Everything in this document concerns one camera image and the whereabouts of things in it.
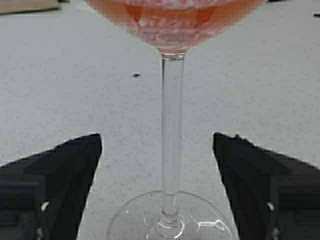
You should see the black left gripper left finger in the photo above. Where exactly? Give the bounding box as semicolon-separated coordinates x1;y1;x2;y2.
0;133;102;240

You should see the wine glass with pink liquid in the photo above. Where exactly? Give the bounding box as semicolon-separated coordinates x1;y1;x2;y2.
88;0;262;240

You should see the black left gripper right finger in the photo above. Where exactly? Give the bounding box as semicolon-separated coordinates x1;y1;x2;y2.
212;132;320;240

